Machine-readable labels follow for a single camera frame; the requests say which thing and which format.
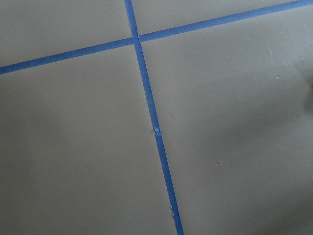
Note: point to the blue tape strip lengthwise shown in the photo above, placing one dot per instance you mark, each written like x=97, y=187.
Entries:
x=153, y=116

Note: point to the blue tape strip crosswise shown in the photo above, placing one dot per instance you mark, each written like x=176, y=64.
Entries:
x=154, y=35

